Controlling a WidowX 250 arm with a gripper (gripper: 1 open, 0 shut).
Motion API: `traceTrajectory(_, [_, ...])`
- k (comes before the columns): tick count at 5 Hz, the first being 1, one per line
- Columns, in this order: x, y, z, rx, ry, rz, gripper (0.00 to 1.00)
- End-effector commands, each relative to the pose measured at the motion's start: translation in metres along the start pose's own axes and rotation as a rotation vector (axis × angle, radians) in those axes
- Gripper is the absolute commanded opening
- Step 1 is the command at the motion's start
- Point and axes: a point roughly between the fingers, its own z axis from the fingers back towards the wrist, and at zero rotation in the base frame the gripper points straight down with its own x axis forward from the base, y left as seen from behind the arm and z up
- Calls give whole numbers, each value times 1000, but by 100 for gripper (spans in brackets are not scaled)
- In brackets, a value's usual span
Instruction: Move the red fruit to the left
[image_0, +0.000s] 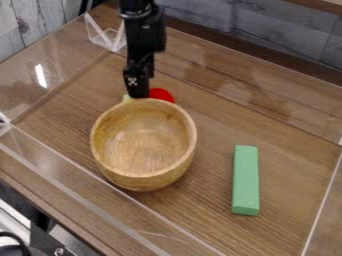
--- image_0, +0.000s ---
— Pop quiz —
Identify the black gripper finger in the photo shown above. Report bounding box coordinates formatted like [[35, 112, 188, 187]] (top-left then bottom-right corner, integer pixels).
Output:
[[123, 61, 154, 98]]

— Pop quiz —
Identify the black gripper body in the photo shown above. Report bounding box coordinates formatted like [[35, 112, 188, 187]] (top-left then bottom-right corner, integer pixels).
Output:
[[122, 6, 167, 66]]

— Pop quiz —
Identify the red plush fruit green leaf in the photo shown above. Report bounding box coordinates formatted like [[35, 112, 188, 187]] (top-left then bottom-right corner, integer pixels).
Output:
[[122, 87, 176, 104]]

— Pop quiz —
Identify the wooden bowl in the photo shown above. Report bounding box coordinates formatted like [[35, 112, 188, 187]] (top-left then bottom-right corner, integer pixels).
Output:
[[90, 98, 198, 191]]

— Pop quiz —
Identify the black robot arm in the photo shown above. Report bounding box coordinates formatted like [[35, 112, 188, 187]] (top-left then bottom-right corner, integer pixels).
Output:
[[118, 0, 167, 98]]

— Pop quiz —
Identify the green rectangular block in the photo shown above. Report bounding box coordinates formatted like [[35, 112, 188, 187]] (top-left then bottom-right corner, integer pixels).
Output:
[[231, 145, 259, 216]]

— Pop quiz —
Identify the black metal stand base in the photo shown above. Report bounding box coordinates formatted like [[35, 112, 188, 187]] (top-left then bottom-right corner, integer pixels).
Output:
[[0, 221, 68, 256]]

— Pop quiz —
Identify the clear acrylic corner bracket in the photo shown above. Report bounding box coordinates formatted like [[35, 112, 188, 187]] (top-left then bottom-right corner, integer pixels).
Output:
[[84, 13, 127, 52]]

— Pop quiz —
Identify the clear acrylic tray wall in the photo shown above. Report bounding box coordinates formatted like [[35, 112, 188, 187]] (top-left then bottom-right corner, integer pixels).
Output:
[[0, 112, 339, 256]]

